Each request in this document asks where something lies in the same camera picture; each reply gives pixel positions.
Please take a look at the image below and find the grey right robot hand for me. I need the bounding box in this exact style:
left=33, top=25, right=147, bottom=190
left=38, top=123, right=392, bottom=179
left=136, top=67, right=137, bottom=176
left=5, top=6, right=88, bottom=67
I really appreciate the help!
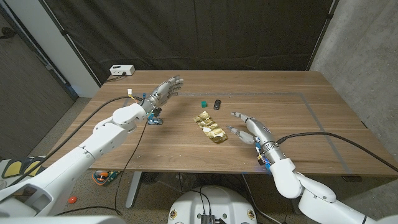
left=226, top=111, right=276, bottom=147

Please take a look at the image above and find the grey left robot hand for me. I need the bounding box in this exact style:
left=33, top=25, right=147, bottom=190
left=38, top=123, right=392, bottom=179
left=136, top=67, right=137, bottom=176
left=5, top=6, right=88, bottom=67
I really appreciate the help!
left=141, top=74, right=184, bottom=113

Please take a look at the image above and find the gold foil envelope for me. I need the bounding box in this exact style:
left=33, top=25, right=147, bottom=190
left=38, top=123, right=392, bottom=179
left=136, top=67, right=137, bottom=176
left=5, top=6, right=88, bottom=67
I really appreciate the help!
left=193, top=111, right=228, bottom=144

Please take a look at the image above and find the colourful floor toy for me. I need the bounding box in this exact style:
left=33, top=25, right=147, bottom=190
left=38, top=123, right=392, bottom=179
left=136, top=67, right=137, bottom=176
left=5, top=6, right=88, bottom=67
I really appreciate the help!
left=91, top=169, right=121, bottom=187

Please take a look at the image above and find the white power outlet box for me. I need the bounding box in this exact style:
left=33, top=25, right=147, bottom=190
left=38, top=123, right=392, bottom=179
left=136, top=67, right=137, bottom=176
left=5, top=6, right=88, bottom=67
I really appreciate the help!
left=109, top=64, right=136, bottom=77

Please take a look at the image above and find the black cloth backdrop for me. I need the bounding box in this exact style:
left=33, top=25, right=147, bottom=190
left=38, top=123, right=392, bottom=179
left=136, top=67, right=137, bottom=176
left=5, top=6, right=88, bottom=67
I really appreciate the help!
left=43, top=0, right=335, bottom=85

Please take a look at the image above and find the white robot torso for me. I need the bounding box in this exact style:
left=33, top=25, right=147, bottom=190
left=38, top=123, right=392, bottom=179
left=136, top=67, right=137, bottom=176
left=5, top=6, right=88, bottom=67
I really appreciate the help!
left=167, top=185, right=258, bottom=224

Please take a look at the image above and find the black backdrop stand pole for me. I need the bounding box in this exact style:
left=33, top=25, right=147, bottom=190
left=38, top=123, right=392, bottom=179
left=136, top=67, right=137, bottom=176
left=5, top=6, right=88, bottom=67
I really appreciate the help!
left=39, top=0, right=102, bottom=87
left=306, top=0, right=340, bottom=72

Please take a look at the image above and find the grey table leg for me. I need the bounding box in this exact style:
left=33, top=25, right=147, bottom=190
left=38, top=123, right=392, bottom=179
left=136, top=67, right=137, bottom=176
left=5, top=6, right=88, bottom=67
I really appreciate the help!
left=125, top=170, right=144, bottom=209

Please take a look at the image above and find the yellow black foot pedal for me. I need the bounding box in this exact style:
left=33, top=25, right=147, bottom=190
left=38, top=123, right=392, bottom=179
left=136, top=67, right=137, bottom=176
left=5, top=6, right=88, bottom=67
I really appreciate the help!
left=1, top=159, right=24, bottom=180
left=22, top=156, right=46, bottom=177

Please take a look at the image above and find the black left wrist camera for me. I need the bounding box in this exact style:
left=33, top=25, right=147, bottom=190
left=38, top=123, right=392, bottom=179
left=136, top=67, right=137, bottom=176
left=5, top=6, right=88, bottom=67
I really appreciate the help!
left=148, top=107, right=162, bottom=121

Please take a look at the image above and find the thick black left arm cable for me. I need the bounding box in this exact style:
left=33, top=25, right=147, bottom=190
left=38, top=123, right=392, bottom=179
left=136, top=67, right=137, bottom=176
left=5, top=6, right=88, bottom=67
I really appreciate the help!
left=6, top=95, right=144, bottom=187

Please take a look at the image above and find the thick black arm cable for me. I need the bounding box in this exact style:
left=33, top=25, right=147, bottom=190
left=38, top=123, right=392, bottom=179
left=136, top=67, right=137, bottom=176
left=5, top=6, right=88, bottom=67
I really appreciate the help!
left=275, top=131, right=398, bottom=172
left=6, top=95, right=144, bottom=187

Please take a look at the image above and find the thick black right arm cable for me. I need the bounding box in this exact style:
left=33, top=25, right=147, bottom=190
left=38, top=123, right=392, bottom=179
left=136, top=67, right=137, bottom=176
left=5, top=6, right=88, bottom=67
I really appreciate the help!
left=275, top=131, right=398, bottom=172

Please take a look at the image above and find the thin black cable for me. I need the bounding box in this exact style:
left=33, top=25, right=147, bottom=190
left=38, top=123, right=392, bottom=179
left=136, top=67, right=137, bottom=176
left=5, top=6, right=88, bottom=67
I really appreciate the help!
left=55, top=119, right=149, bottom=217

